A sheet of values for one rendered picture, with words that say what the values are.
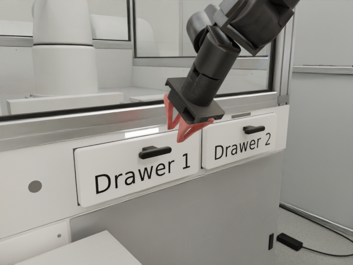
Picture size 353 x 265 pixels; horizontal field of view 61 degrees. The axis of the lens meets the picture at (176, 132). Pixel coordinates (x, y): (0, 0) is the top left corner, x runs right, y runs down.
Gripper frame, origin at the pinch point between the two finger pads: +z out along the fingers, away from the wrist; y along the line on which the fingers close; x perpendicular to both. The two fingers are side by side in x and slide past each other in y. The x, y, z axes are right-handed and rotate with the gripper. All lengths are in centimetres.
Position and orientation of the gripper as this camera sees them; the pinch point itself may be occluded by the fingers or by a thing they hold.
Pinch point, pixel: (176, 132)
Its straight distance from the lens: 56.8
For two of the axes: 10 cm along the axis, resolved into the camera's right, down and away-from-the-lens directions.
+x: -7.7, 1.4, -6.2
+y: -5.2, -7.1, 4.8
